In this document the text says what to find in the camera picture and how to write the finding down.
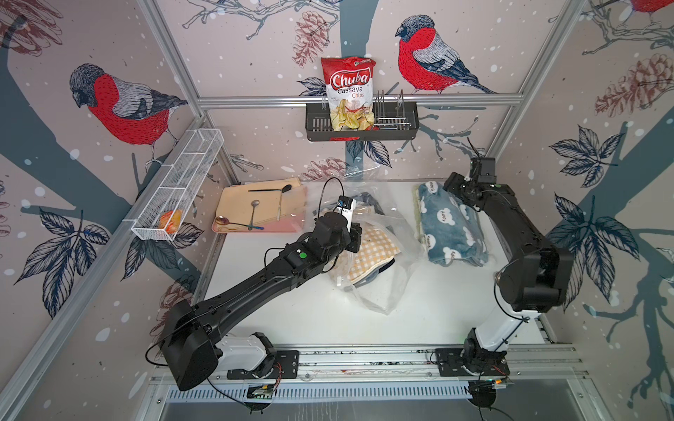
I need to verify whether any teal bear print blanket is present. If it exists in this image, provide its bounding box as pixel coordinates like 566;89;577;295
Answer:
419;181;489;268

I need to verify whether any clear plastic vacuum bag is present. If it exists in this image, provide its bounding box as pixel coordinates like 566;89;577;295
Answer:
300;165;424;315

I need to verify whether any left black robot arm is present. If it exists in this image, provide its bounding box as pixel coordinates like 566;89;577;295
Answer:
157;212;363;391

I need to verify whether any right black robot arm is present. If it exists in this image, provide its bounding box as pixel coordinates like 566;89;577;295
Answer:
444;173;573;374

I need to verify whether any orange checkered blanket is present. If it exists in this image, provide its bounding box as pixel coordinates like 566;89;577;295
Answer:
328;203;401;288

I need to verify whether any red Chuba chips bag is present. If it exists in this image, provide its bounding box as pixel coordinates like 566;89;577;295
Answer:
321;56;376;132

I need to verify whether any pink tray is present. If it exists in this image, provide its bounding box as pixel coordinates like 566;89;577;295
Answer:
211;183;309;234

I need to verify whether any black spoon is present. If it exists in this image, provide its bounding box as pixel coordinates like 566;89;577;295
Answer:
249;184;293;194

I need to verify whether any small silver spoon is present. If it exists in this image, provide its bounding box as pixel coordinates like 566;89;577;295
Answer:
247;199;260;231

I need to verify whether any beige wooden cutting board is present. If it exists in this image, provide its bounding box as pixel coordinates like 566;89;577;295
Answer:
215;177;307;228

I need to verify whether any orange item in basket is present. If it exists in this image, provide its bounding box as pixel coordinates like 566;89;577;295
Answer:
158;209;183;236

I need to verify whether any left circuit board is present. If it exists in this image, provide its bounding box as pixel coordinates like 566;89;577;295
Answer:
246;384;277;402

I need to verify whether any circuit board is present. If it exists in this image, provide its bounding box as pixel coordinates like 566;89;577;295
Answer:
469;377;514;394
246;384;277;402

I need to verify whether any right circuit board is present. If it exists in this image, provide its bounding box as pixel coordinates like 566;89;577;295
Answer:
469;377;514;394

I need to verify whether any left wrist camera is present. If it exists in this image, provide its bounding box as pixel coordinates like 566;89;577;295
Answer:
333;196;356;230

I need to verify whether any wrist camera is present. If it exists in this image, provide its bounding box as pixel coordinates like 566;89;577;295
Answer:
333;196;356;230
470;157;497;184

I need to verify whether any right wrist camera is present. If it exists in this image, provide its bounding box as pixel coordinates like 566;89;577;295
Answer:
470;157;497;184

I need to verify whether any silver white-handled spoon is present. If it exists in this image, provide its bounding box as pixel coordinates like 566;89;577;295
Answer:
277;189;285;221

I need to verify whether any dark grey wall rack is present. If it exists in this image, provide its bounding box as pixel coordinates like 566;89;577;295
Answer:
305;94;419;142

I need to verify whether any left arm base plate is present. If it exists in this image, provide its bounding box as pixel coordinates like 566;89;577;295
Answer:
226;350;299;380

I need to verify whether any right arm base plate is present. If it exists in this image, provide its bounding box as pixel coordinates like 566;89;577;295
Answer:
434;347;510;377

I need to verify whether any white wire basket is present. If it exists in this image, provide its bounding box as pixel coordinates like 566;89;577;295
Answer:
132;128;224;241

